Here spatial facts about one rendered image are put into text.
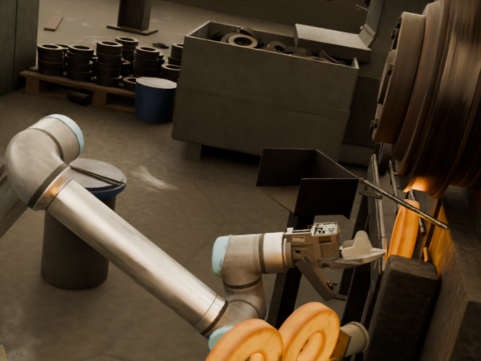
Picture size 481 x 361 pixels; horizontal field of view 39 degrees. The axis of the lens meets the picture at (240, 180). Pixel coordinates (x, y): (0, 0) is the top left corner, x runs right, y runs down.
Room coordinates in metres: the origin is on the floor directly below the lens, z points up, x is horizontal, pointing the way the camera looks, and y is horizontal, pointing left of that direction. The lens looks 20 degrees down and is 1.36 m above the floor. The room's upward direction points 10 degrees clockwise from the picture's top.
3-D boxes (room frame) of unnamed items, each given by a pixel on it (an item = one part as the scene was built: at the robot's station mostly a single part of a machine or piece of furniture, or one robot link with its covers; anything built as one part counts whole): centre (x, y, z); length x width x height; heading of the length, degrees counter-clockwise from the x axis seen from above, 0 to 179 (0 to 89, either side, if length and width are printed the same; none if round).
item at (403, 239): (1.45, -0.40, 0.75); 0.18 x 0.03 x 0.18; 173
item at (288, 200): (2.00, -0.20, 0.36); 0.26 x 0.20 x 0.72; 28
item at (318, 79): (4.26, -0.07, 0.39); 1.03 x 0.83 x 0.79; 87
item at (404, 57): (1.46, -0.29, 1.11); 0.28 x 0.06 x 0.28; 173
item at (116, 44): (5.07, 1.09, 0.22); 1.20 x 0.81 x 0.44; 88
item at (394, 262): (1.21, -0.37, 0.68); 0.11 x 0.08 x 0.24; 83
